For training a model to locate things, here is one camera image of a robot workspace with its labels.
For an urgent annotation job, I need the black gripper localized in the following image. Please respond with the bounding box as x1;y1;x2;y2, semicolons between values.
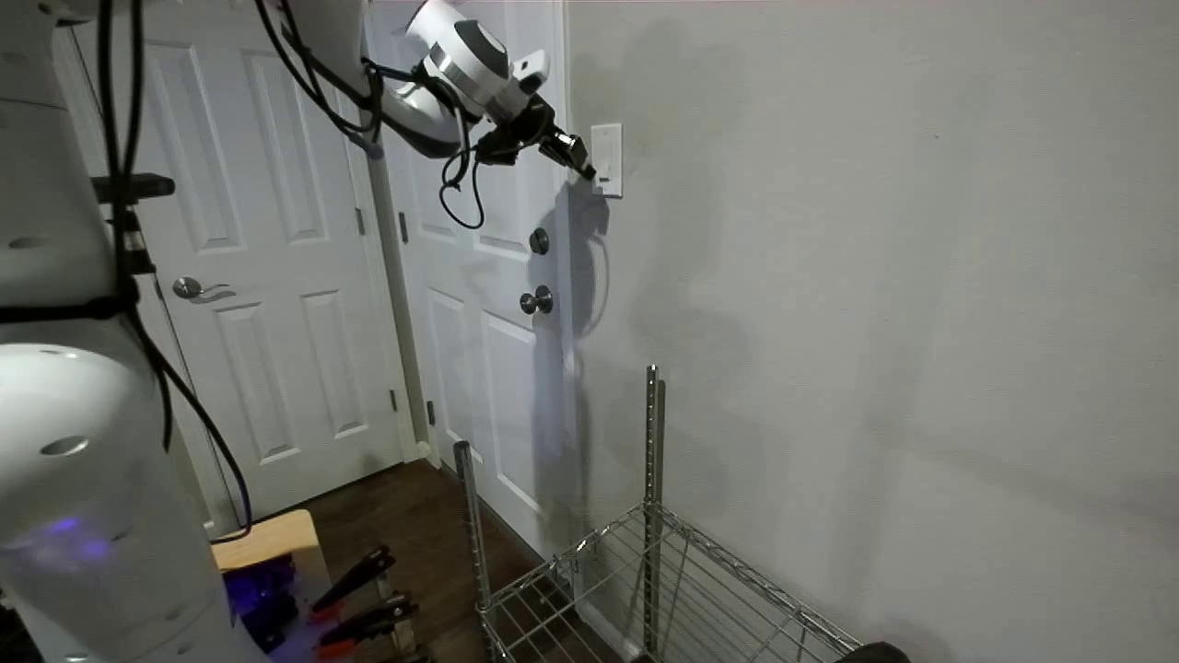
471;91;604;189

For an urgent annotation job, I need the white wall light switch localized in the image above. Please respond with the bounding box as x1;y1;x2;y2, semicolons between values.
588;116;627;204

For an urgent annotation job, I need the white door with round knob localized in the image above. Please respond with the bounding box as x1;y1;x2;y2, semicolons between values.
379;0;580;560

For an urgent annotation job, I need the red black clamp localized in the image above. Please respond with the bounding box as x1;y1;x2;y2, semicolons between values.
308;540;398;617
311;592;422;655

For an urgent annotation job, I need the white door with lever handle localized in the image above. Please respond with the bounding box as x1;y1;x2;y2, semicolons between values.
57;0;422;525

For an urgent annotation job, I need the silver lever door handle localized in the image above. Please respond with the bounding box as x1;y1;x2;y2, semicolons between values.
170;272;235;306

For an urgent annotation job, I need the metal wire shelf rack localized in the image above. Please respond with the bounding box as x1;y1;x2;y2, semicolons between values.
449;361;864;663

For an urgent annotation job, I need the black bar camera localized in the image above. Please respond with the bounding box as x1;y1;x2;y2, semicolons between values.
90;169;182;205

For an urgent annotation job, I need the black camera stand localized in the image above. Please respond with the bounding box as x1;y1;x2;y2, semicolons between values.
0;199;161;328

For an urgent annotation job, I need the black hanging cable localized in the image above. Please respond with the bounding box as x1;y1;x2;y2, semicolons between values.
94;0;260;540

